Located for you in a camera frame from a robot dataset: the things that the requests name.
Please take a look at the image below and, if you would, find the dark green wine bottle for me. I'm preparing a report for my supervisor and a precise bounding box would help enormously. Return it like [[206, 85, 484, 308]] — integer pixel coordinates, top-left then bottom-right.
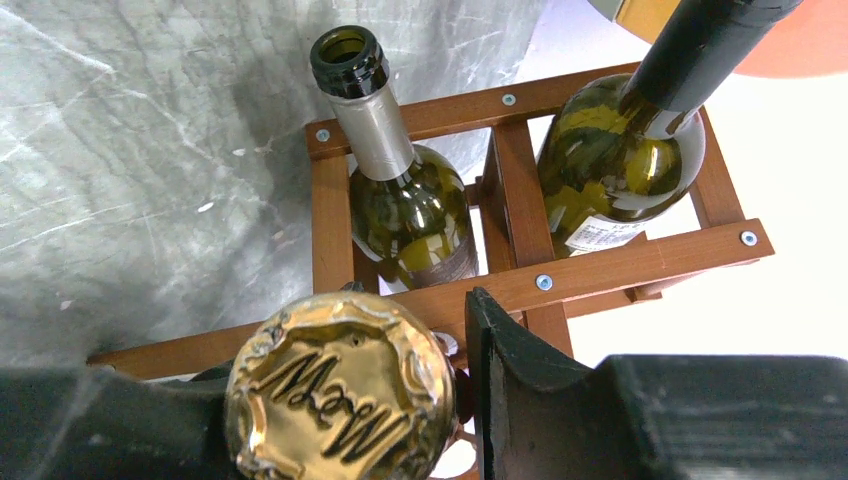
[[537, 1, 796, 259]]

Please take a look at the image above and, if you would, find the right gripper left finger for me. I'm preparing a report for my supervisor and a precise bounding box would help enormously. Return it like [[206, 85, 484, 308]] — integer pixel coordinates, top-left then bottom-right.
[[1, 364, 242, 479]]

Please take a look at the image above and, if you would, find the dark bottle white label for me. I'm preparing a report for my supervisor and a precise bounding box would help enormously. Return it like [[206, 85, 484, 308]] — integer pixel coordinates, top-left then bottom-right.
[[310, 25, 479, 292]]

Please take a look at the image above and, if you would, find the cream round drawer cabinet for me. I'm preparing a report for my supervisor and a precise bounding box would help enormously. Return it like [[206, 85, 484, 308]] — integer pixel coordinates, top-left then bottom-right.
[[586, 0, 848, 81]]

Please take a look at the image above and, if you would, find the brown wooden wine rack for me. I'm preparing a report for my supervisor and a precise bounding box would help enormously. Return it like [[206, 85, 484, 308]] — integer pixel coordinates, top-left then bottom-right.
[[86, 60, 776, 480]]

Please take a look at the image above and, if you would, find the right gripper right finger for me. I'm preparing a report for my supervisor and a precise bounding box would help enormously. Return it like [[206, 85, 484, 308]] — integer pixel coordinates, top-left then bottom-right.
[[466, 287, 847, 479]]

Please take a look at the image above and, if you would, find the gold foil top bottle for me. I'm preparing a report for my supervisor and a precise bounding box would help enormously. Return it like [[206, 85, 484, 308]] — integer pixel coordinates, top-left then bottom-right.
[[224, 291, 458, 479]]

